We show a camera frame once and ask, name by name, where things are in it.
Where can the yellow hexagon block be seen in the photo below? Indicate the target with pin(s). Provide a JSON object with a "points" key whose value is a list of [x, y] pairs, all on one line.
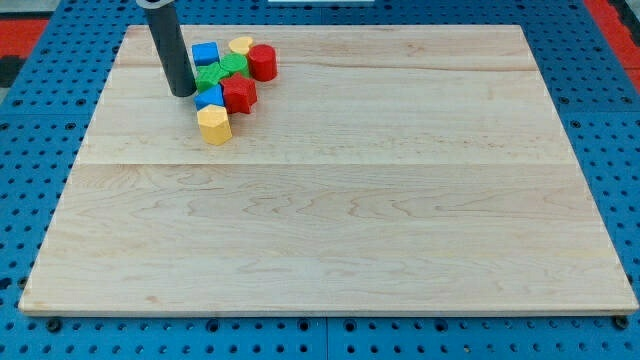
{"points": [[214, 124]]}

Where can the light wooden board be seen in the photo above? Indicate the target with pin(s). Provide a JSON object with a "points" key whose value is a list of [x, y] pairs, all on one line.
{"points": [[417, 171]]}

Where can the red star block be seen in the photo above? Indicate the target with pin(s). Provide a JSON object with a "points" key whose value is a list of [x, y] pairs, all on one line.
{"points": [[239, 93]]}

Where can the red cylinder block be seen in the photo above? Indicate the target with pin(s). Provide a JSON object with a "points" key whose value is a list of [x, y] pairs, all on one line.
{"points": [[262, 62]]}

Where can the blue triangle block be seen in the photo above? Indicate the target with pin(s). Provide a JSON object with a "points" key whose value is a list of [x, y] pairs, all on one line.
{"points": [[211, 96]]}

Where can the green cylinder block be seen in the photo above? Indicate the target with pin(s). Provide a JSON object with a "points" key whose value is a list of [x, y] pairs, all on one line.
{"points": [[235, 63]]}

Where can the green star block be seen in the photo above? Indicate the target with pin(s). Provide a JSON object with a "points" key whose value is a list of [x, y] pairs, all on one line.
{"points": [[210, 75]]}

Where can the yellow heart block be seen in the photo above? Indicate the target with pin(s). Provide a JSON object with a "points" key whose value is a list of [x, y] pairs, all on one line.
{"points": [[241, 45]]}

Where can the blue cube block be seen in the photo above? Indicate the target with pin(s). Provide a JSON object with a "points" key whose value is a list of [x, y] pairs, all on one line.
{"points": [[205, 54]]}

